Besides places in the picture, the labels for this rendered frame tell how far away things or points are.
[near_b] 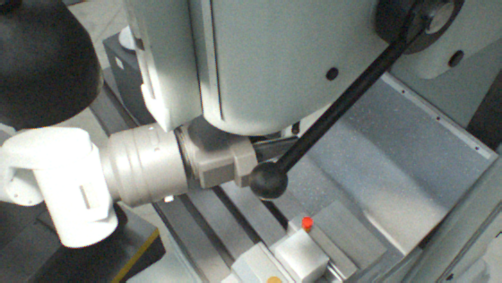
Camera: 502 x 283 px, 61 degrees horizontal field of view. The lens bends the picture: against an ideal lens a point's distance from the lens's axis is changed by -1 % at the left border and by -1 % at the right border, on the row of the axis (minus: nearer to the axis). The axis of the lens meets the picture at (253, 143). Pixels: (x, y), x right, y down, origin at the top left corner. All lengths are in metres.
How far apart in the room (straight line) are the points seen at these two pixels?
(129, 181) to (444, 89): 0.56
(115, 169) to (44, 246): 0.82
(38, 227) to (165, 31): 1.04
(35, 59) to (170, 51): 0.12
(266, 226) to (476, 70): 0.44
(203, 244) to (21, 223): 0.70
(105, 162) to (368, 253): 0.45
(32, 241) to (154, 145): 0.87
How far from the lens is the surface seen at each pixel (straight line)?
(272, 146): 0.50
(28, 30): 0.25
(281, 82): 0.32
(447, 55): 0.44
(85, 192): 0.48
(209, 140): 0.49
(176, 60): 0.35
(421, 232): 0.88
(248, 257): 0.67
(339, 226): 0.75
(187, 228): 0.82
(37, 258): 1.27
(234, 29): 0.29
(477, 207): 0.95
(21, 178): 0.57
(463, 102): 0.81
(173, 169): 0.47
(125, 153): 0.47
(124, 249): 1.42
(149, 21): 0.32
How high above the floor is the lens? 1.64
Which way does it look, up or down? 51 degrees down
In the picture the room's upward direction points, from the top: straight up
